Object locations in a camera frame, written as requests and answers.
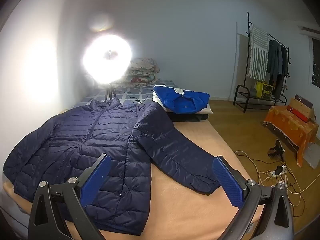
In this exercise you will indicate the dark flat box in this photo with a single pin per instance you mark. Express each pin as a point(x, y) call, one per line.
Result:
point(303, 101)

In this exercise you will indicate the black hanging garment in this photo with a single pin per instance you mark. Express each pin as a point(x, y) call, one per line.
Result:
point(283, 72)

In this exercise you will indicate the folded floral quilt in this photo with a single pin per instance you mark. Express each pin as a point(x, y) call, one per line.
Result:
point(142, 72)

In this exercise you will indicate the navy puffer jacket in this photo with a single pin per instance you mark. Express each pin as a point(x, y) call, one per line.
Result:
point(100, 135)

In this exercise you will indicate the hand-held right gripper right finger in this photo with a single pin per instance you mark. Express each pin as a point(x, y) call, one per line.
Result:
point(228, 182)

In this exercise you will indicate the dark teal knit sweater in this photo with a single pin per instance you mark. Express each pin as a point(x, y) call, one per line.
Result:
point(187, 117)

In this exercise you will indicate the window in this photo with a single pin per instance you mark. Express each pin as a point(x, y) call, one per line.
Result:
point(315, 65)

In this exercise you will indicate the cardboard box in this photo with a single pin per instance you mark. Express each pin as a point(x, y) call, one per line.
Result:
point(298, 104)

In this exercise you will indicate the beige blanket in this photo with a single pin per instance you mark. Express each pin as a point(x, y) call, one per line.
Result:
point(190, 205)

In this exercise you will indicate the orange cloth covered stool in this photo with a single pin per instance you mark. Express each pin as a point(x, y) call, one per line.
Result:
point(287, 123)

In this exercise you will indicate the dark grey hanging jacket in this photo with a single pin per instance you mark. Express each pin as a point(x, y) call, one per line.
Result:
point(273, 60)

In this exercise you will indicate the blue and white jacket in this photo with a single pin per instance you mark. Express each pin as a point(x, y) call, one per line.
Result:
point(180, 100)

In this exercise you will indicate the red box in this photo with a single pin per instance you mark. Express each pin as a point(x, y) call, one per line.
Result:
point(297, 112)

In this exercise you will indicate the white air conditioner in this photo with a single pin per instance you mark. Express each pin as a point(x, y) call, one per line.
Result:
point(311, 33)

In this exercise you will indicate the striped towel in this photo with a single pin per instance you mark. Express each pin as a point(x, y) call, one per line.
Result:
point(258, 55)

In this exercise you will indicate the white power strip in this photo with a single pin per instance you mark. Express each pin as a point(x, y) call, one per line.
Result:
point(272, 174)

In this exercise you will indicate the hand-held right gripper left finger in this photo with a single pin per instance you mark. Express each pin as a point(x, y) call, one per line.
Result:
point(96, 177)

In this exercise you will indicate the black clothes rack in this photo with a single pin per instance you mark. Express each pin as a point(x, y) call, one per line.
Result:
point(248, 21)

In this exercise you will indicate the black gadget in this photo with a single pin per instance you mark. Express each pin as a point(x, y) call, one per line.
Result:
point(276, 150)

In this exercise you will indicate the grey board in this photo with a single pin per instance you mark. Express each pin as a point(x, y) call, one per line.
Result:
point(312, 155)

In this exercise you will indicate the blue checked bedsheet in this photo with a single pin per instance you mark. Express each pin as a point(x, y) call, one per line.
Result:
point(130, 92)

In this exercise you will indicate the yellow crate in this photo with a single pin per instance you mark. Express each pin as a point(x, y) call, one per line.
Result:
point(263, 88)

